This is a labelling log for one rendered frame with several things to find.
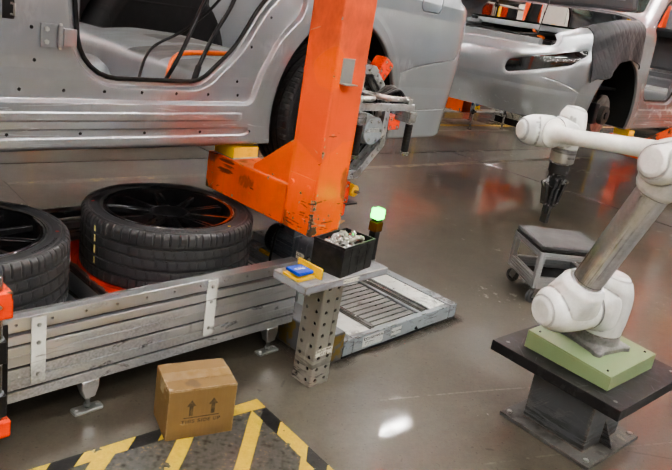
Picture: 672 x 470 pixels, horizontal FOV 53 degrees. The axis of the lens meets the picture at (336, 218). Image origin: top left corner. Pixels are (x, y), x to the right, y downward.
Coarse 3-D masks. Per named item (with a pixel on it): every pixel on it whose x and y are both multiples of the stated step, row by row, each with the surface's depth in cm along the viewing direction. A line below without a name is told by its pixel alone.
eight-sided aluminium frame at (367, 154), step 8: (368, 64) 309; (368, 72) 307; (376, 72) 310; (368, 80) 316; (376, 80) 312; (376, 88) 322; (376, 112) 328; (384, 112) 324; (384, 120) 326; (384, 128) 329; (384, 136) 330; (376, 144) 329; (360, 152) 330; (368, 152) 327; (376, 152) 330; (360, 160) 330; (368, 160) 327; (352, 168) 325; (360, 168) 325; (352, 176) 323
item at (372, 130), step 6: (366, 120) 297; (372, 120) 297; (378, 120) 300; (366, 126) 296; (372, 126) 299; (378, 126) 302; (366, 132) 297; (372, 132) 300; (378, 132) 303; (366, 138) 298; (372, 138) 301; (378, 138) 304; (372, 144) 303
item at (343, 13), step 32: (320, 0) 233; (352, 0) 227; (320, 32) 235; (352, 32) 232; (320, 64) 237; (352, 64) 236; (320, 96) 238; (352, 96) 242; (320, 128) 240; (352, 128) 248; (320, 160) 242; (288, 192) 255; (320, 192) 247; (288, 224) 258; (320, 224) 252
